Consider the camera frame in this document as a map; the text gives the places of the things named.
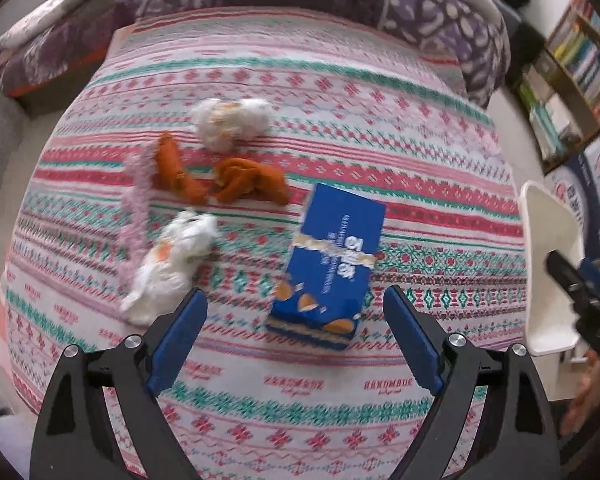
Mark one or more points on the blue snack box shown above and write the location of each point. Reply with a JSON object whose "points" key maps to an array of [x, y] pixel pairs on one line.
{"points": [[325, 270]]}

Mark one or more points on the row of upright books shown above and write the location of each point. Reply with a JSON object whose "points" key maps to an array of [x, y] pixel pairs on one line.
{"points": [[587, 55]]}

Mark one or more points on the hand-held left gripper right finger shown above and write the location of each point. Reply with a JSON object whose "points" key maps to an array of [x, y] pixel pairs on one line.
{"points": [[412, 340]]}

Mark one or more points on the striped patterned tablecloth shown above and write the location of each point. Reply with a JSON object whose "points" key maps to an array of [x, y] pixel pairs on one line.
{"points": [[300, 110]]}

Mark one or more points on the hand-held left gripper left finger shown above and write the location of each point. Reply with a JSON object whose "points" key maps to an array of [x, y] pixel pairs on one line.
{"points": [[179, 342]]}

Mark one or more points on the wooden bookshelf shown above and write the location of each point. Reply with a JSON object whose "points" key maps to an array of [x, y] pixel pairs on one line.
{"points": [[570, 90]]}

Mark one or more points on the pink fuzzy sock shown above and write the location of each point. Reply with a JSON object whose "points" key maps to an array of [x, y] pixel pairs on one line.
{"points": [[135, 210]]}

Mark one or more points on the person's right hand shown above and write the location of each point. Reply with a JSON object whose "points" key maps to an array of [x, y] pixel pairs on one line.
{"points": [[587, 395]]}

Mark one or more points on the white chair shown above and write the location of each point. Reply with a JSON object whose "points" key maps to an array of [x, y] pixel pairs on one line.
{"points": [[550, 260]]}

